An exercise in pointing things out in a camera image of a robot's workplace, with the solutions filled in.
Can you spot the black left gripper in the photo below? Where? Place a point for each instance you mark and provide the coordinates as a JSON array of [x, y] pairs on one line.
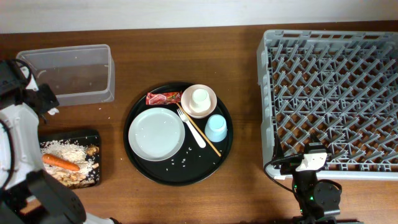
[[51, 101]]

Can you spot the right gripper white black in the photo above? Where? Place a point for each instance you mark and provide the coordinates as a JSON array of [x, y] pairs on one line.
[[290, 165]]

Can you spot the white tissue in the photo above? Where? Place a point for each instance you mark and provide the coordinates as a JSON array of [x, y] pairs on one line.
[[53, 111]]

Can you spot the orange carrot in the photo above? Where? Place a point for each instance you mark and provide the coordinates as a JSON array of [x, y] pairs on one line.
[[58, 162]]

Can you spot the light blue cup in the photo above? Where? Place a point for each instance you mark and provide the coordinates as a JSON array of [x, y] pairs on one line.
[[216, 128]]

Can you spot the brown mushroom piece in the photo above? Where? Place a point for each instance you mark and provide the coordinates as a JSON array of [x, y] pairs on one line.
[[91, 150]]

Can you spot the white cup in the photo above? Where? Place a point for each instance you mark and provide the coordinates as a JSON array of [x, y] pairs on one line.
[[200, 100]]

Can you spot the pink small bowl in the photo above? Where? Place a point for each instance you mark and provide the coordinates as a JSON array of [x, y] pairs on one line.
[[186, 98]]

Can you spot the white plastic fork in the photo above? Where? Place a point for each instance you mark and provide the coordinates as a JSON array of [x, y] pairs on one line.
[[201, 143]]

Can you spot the wooden chopstick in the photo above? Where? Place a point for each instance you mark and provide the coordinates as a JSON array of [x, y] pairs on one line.
[[207, 141]]

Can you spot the red snack wrapper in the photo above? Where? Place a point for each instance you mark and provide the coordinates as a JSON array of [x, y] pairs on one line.
[[163, 98]]

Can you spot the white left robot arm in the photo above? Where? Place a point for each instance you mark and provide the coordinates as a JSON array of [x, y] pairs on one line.
[[28, 193]]

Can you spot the grey dishwasher rack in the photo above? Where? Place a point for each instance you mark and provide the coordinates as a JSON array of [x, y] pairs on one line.
[[338, 85]]

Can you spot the black rectangular waste tray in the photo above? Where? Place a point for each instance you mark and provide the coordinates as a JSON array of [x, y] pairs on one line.
[[84, 137]]

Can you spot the clear plastic bin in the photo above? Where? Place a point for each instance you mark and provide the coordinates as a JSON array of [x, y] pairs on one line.
[[77, 75]]

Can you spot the pile of rice scraps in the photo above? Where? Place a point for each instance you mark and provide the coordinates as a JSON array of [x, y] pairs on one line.
[[89, 173]]

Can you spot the grey round plate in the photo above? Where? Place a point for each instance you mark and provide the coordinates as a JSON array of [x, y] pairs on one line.
[[156, 134]]

